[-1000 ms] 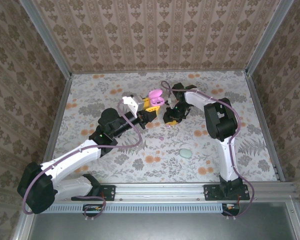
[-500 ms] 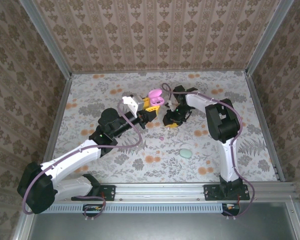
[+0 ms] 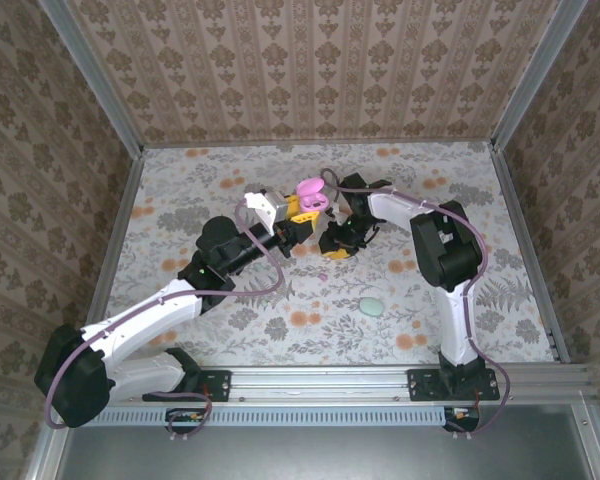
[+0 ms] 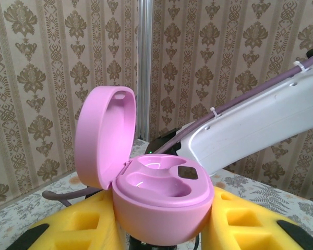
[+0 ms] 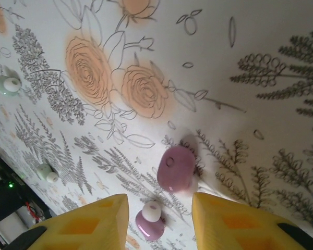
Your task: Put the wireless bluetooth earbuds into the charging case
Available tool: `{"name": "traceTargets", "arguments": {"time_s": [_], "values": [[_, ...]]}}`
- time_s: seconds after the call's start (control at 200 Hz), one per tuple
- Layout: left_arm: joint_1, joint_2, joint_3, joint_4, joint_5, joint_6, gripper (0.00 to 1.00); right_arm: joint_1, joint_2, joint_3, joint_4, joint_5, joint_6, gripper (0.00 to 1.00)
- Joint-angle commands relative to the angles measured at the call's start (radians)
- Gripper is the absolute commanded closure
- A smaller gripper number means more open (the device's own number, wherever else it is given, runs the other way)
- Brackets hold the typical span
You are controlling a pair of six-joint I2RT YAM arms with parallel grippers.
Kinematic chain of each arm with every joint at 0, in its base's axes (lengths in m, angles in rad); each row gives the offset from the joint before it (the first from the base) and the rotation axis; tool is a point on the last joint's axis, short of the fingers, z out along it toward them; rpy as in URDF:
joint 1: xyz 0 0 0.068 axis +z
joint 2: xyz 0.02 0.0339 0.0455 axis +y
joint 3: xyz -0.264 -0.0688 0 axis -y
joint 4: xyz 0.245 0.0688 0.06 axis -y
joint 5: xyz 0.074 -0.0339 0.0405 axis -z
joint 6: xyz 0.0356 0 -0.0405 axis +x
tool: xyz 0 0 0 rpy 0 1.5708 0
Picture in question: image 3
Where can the floral printed table cover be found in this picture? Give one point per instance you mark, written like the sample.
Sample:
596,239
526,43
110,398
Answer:
330,340

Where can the mint green earbud charging case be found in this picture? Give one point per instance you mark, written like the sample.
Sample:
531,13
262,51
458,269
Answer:
371,307

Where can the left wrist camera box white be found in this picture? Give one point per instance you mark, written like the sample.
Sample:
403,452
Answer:
260,205

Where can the grey metal panel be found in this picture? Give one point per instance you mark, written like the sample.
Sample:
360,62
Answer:
330,455

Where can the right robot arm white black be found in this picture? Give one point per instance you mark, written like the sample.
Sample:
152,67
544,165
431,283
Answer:
455,325

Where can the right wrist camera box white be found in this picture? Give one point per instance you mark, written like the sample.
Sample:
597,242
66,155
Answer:
339,212

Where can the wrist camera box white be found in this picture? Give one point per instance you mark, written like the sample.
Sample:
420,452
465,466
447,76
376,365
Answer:
339,212
260,205

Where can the black connector box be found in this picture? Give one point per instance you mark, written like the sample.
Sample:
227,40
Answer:
185,417
461,417

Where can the aluminium corner post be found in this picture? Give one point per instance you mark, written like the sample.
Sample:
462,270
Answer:
95,75
535,75

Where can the pink earbud charging case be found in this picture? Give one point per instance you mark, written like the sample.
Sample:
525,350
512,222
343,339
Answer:
312,187

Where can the aluminium frame bar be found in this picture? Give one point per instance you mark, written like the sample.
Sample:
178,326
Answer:
40,460
592,440

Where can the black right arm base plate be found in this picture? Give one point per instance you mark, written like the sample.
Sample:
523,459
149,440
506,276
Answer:
422,385

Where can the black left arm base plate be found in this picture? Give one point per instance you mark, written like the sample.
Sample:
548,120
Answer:
215,385

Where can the aluminium mounting rail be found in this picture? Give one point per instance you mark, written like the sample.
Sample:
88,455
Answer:
320,382

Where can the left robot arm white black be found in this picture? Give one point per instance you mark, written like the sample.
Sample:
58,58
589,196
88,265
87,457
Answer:
140,315

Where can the aluminium table side rail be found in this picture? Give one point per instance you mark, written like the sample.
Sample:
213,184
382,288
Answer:
122,210
501,165

